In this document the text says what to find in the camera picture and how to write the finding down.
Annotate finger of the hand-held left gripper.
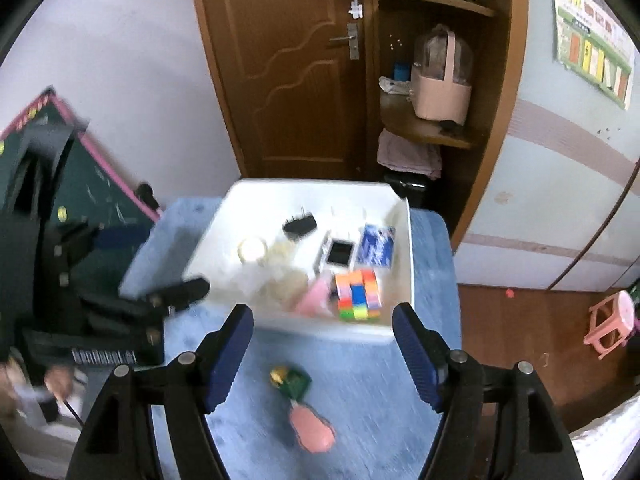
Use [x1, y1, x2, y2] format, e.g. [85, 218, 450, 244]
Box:
[65, 222, 153, 261]
[82, 276, 211, 328]

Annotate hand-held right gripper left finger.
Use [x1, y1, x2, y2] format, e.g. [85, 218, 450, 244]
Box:
[67, 303, 255, 480]

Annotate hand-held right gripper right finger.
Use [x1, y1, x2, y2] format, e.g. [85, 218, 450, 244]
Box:
[391, 302, 583, 480]

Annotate white plastic tray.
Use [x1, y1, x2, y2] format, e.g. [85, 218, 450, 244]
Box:
[182, 178, 413, 346]

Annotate green bottle with gold cap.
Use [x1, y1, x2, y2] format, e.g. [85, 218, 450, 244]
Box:
[270, 366, 312, 402]

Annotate white tape roll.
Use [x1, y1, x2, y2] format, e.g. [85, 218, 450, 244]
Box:
[237, 236, 270, 266]

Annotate pink box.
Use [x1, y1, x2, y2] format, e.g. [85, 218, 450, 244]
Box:
[295, 277, 333, 317]

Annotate pink bottle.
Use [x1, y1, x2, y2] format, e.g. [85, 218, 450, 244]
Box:
[289, 400, 336, 455]

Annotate clear plastic jar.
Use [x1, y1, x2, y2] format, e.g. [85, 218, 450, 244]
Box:
[267, 240, 301, 267]

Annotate blue silver packet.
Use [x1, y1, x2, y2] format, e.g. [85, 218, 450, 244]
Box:
[356, 224, 397, 270]

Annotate black plug adapter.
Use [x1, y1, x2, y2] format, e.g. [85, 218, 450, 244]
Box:
[282, 207, 318, 238]

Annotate person's left hand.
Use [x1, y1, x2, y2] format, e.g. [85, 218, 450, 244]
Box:
[44, 365, 77, 398]

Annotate blue fuzzy mat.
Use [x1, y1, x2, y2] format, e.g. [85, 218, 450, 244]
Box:
[120, 197, 463, 480]

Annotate colourful puzzle cube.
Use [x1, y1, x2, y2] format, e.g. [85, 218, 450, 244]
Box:
[334, 268, 383, 322]

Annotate black bag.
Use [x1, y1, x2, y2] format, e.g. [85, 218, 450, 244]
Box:
[382, 172, 428, 208]

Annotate pink folded cloth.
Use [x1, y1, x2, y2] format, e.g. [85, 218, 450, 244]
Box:
[376, 129, 443, 178]

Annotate pink plastic stool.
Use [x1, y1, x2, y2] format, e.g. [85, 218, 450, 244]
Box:
[583, 290, 637, 361]

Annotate white printed blanket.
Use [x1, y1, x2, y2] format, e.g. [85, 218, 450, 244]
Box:
[570, 405, 636, 480]

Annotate brown wooden door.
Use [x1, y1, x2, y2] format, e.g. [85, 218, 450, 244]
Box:
[187, 0, 381, 181]

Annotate pink basket with clear cover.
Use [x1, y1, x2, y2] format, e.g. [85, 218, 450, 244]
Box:
[410, 24, 475, 123]

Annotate brown wooden corner shelf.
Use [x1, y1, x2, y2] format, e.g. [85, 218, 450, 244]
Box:
[370, 0, 528, 251]

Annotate green chalkboard with pink frame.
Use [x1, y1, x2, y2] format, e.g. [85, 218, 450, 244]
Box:
[0, 87, 163, 231]

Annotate small white toy camera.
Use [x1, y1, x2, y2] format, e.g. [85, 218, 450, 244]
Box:
[316, 230, 360, 277]

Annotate black cable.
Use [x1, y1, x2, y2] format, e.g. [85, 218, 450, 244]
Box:
[60, 395, 86, 428]

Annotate metal door handle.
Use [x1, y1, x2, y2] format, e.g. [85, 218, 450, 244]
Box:
[328, 22, 361, 61]

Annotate wall poster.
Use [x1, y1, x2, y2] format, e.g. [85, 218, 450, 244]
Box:
[549, 0, 637, 111]

